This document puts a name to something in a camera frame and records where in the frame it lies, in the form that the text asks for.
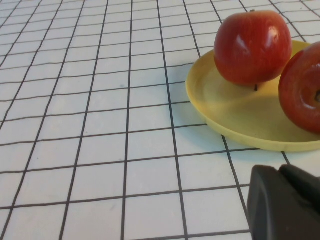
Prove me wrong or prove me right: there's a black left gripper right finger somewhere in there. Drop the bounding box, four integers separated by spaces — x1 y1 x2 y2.
279 163 320 210

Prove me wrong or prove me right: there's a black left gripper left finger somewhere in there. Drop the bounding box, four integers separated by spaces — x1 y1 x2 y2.
246 164 320 240

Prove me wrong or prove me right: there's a red apple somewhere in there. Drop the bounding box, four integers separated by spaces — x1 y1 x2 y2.
278 41 320 135
213 9 293 92

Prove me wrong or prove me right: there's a yellow plastic plate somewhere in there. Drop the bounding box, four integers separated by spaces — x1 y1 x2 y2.
185 40 320 153

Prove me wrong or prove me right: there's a white black-grid tablecloth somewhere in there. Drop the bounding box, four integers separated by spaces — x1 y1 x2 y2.
0 0 320 240

